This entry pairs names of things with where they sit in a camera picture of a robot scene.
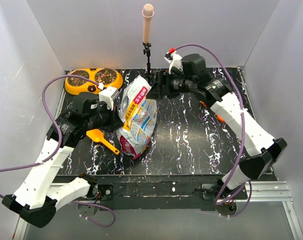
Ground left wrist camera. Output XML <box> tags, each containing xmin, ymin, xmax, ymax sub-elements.
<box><xmin>98</xmin><ymin>86</ymin><xmax>119</xmax><ymax>110</ymax></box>

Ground white cartoon pet food bag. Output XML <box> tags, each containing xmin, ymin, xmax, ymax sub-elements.
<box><xmin>116</xmin><ymin>75</ymin><xmax>158</xmax><ymax>160</ymax></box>

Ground orange curved toy track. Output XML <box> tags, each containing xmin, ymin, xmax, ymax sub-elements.
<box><xmin>216</xmin><ymin>114</ymin><xmax>225</xmax><ymax>123</ymax></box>

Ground pink microphone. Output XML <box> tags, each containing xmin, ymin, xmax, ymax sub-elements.
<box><xmin>142</xmin><ymin>3</ymin><xmax>155</xmax><ymax>44</ymax></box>

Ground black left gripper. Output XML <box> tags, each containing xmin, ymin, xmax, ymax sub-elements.
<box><xmin>85</xmin><ymin>101</ymin><xmax>125</xmax><ymax>133</ymax></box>

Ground black tripod stand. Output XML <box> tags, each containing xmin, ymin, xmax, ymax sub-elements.
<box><xmin>142</xmin><ymin>42</ymin><xmax>155</xmax><ymax>86</ymax></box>

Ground yellow plastic food scoop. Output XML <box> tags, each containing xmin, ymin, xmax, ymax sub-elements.
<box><xmin>86</xmin><ymin>129</ymin><xmax>120</xmax><ymax>155</ymax></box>

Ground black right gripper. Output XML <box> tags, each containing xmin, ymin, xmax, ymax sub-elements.
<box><xmin>144</xmin><ymin>70</ymin><xmax>196</xmax><ymax>102</ymax></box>

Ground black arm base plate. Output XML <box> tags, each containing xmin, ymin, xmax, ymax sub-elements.
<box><xmin>94</xmin><ymin>174</ymin><xmax>222</xmax><ymax>211</ymax></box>

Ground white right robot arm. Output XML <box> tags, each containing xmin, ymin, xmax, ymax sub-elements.
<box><xmin>147</xmin><ymin>70</ymin><xmax>287</xmax><ymax>199</ymax></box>

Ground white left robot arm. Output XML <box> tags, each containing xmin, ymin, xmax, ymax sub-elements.
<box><xmin>2</xmin><ymin>97</ymin><xmax>123</xmax><ymax>228</ymax></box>

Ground yellow double pet bowl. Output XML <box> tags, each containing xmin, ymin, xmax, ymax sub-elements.
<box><xmin>64</xmin><ymin>67</ymin><xmax>124</xmax><ymax>96</ymax></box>

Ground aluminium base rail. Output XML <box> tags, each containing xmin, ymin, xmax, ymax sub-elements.
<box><xmin>15</xmin><ymin>181</ymin><xmax>303</xmax><ymax>240</ymax></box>

